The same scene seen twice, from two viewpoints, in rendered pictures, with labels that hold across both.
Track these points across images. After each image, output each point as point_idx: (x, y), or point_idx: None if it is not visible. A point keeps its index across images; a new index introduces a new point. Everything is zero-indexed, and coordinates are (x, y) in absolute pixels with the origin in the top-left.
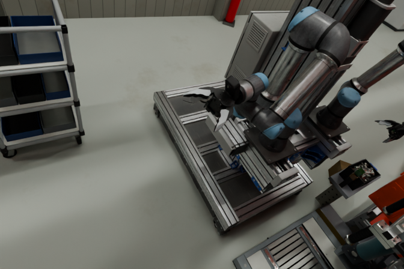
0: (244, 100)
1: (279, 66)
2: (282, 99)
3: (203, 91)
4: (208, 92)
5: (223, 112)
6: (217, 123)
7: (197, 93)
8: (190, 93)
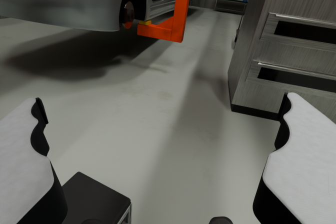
0: None
1: None
2: None
3: (327, 167)
4: (317, 213)
5: (15, 182)
6: (35, 100)
7: (288, 117)
8: (291, 93)
